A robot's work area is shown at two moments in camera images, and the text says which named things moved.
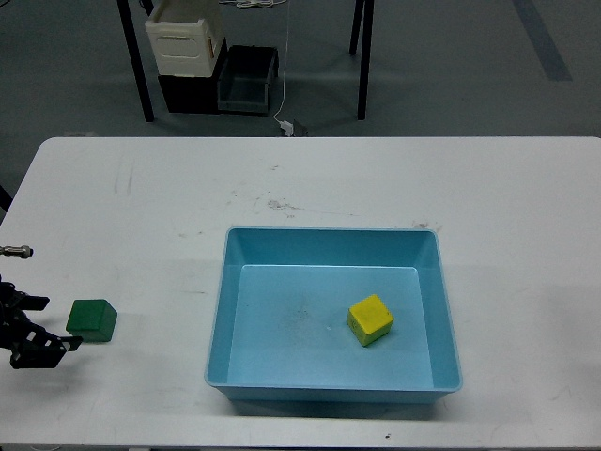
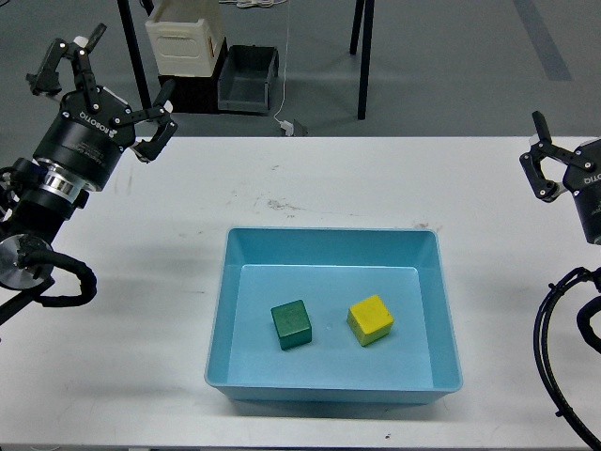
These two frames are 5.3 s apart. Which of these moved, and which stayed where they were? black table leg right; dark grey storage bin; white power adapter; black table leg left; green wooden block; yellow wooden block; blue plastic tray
Moved: green wooden block
Stayed: blue plastic tray; yellow wooden block; dark grey storage bin; black table leg right; white power adapter; black table leg left
